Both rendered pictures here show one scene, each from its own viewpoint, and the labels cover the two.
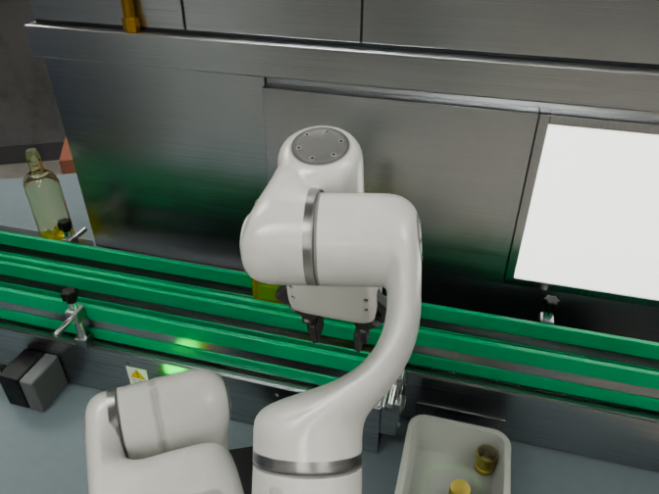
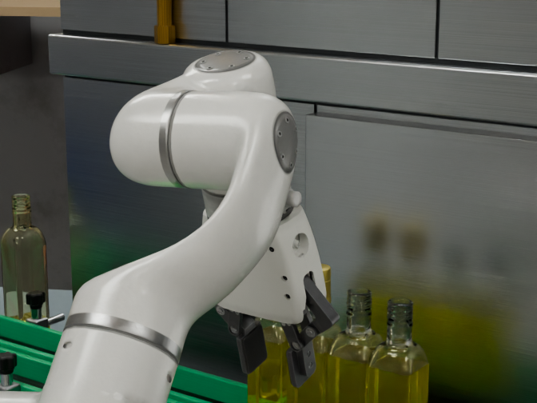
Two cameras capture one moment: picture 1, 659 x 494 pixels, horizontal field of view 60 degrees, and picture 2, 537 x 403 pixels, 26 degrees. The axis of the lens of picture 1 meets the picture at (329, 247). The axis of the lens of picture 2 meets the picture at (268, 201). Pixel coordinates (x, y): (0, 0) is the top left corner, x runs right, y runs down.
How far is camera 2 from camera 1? 0.55 m
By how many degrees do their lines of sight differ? 27
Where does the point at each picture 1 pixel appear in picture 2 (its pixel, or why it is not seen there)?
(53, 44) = (74, 57)
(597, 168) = not seen: outside the picture
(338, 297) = (254, 273)
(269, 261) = (129, 141)
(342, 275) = (195, 161)
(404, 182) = (488, 261)
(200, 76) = not seen: hidden behind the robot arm
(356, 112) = (423, 150)
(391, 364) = (212, 236)
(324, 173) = (214, 80)
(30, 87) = not seen: hidden behind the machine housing
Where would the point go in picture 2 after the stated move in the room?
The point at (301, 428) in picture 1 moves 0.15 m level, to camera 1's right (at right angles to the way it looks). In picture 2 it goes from (107, 283) to (315, 307)
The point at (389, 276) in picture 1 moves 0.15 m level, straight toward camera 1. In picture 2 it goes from (236, 161) to (116, 206)
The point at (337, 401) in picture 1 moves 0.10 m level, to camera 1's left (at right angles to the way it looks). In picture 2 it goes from (148, 261) to (21, 247)
